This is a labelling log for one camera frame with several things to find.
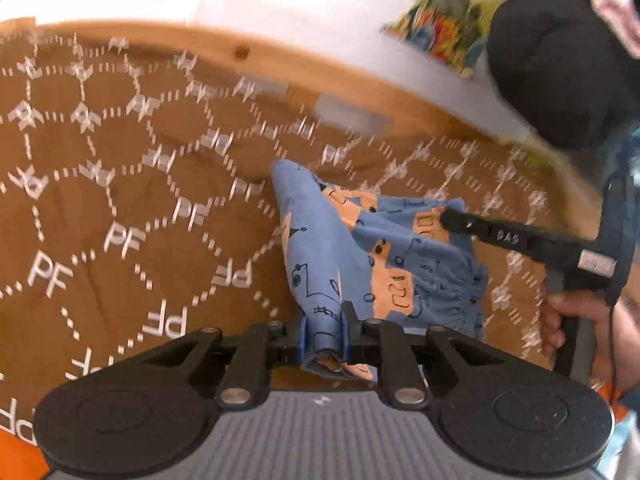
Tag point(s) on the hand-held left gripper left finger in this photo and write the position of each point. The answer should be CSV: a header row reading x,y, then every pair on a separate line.
x,y
300,342

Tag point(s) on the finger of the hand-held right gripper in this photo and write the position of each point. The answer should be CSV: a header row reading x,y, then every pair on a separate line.
x,y
480,230

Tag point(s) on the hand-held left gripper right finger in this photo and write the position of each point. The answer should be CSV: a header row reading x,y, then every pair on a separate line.
x,y
345,332

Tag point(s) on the blue orange printed pants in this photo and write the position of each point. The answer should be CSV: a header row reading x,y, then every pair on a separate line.
x,y
370,255

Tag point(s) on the person's right forearm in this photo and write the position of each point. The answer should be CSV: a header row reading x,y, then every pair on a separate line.
x,y
627,350

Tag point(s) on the person's right hand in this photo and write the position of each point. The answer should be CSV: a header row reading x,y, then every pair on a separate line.
x,y
560,320

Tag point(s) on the black plush cloth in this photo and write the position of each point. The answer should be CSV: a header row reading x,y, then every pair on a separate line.
x,y
555,70

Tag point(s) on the colourful floral cushion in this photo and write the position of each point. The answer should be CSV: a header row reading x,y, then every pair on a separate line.
x,y
450,20

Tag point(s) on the brown patterned blanket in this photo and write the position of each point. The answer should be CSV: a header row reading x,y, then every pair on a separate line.
x,y
125,200

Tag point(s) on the orange mat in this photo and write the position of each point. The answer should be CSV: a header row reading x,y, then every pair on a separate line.
x,y
15,455

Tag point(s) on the wooden bed frame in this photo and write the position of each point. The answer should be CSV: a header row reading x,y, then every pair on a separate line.
x,y
280,67

